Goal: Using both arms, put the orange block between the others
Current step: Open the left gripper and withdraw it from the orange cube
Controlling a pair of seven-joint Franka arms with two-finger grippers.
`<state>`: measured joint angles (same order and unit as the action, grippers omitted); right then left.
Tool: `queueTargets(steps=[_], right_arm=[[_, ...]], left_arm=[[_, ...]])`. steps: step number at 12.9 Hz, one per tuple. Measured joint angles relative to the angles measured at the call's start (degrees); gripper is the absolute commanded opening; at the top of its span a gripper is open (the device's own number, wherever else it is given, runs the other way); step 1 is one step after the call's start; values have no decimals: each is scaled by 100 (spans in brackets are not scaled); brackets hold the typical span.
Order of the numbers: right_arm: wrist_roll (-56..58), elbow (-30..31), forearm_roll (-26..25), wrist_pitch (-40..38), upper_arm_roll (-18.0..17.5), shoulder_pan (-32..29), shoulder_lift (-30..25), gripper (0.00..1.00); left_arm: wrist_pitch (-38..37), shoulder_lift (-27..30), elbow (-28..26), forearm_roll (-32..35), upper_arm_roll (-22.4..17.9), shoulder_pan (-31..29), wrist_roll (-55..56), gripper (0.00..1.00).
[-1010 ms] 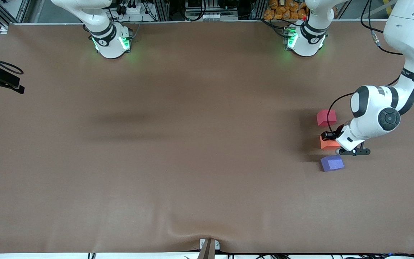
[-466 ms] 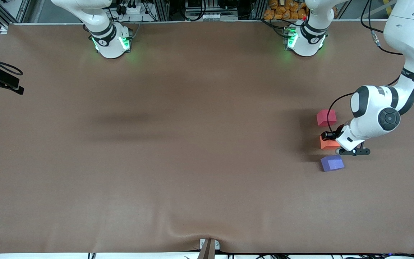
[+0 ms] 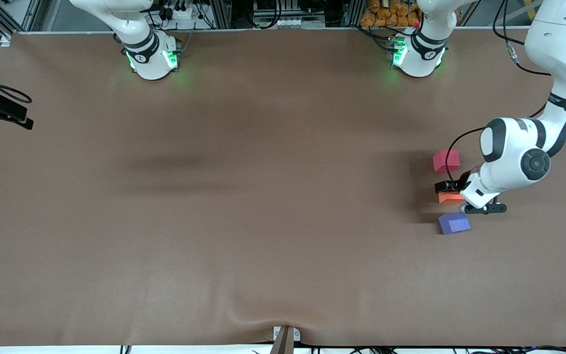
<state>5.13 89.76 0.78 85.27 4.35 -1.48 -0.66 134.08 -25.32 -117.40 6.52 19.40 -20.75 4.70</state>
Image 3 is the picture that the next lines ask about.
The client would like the purple foam block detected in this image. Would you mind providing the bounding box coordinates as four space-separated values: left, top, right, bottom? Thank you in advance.
438 212 472 235

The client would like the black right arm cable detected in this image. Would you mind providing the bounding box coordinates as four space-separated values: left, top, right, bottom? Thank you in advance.
0 65 33 104

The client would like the metal table clamp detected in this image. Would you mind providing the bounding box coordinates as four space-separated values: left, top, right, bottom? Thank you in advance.
271 325 301 354

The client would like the white power strip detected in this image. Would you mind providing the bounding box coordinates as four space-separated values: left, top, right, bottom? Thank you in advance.
158 0 195 21

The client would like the brown table mat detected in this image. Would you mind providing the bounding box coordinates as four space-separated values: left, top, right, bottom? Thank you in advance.
0 27 566 347

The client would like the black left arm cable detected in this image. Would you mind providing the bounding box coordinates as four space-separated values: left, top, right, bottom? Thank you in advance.
444 0 566 185

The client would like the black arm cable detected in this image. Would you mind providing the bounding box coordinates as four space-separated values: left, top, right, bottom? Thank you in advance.
0 65 33 104
444 0 566 185

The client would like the black electronics box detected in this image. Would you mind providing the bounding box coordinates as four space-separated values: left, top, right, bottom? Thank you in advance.
254 0 283 14

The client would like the aluminium frame post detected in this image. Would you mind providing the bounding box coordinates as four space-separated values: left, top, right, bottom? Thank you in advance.
344 0 365 28
213 0 232 29

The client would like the white connector strip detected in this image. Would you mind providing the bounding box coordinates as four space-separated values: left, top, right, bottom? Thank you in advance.
272 17 313 29

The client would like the red foam block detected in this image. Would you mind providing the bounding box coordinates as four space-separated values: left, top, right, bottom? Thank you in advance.
433 149 461 173

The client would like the pile of orange objects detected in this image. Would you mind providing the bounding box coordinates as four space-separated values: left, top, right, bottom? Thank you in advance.
360 0 462 28

